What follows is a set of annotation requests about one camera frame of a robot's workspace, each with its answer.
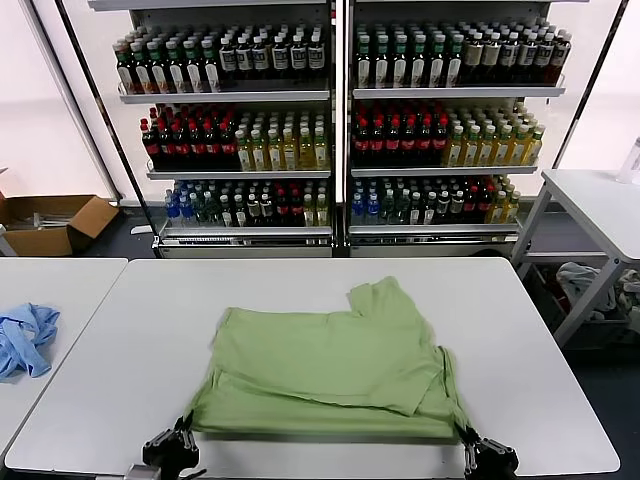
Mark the clear plastic packaging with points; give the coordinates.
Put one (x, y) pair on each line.
(40, 220)

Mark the yellow drink bottle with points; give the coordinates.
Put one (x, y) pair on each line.
(322, 214)
(520, 150)
(309, 214)
(274, 155)
(535, 149)
(497, 210)
(259, 155)
(306, 154)
(503, 150)
(290, 154)
(487, 150)
(322, 153)
(511, 210)
(471, 150)
(455, 150)
(243, 155)

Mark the dark green drink bottle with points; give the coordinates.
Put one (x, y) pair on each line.
(213, 212)
(401, 210)
(387, 210)
(200, 212)

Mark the small dark tea bottle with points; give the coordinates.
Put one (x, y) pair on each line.
(456, 207)
(267, 212)
(442, 207)
(253, 212)

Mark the dark bottle beige label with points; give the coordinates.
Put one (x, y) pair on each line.
(490, 54)
(472, 55)

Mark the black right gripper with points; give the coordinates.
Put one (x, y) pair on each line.
(495, 467)

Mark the black storage bin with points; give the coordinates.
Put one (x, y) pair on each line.
(617, 336)

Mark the crumpled light blue cloth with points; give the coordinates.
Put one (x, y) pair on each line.
(25, 340)

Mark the white side table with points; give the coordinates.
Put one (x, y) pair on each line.
(590, 210)

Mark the gray metal drinks shelf rack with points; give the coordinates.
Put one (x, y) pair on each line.
(225, 97)
(450, 92)

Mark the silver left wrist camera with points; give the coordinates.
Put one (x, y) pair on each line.
(145, 472)

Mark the small white paper scrap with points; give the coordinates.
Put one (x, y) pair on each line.
(140, 229)

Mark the greenish gray crumpled cloth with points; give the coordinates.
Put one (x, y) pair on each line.
(631, 295)

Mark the clear plastic bottle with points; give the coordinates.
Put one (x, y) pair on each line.
(631, 165)

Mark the blue drink bottle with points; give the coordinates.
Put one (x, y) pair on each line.
(358, 210)
(186, 212)
(172, 212)
(372, 210)

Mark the small bottle white label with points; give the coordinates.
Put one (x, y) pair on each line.
(226, 215)
(415, 212)
(240, 215)
(428, 212)

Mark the black slanted pole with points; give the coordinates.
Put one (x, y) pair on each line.
(590, 85)
(107, 125)

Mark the gray slanted frame bar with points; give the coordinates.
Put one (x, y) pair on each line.
(76, 100)

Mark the light green shirt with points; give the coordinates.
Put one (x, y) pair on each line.
(320, 360)

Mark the dark bottle green cap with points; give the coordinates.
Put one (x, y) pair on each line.
(159, 72)
(193, 72)
(176, 72)
(400, 67)
(210, 72)
(125, 70)
(381, 67)
(363, 67)
(418, 67)
(142, 72)
(454, 67)
(436, 67)

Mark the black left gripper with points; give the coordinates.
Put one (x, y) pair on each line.
(170, 457)

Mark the dark bottle white cap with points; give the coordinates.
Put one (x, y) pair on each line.
(526, 53)
(244, 59)
(260, 59)
(298, 58)
(544, 53)
(561, 52)
(280, 58)
(315, 57)
(228, 60)
(509, 54)

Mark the open brown cardboard box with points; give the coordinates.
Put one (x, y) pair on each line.
(85, 220)

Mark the red cap cola bottle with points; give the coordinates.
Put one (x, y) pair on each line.
(213, 147)
(470, 207)
(296, 210)
(165, 147)
(392, 145)
(150, 147)
(181, 147)
(282, 210)
(408, 145)
(197, 147)
(424, 145)
(228, 147)
(484, 207)
(440, 145)
(361, 145)
(376, 145)

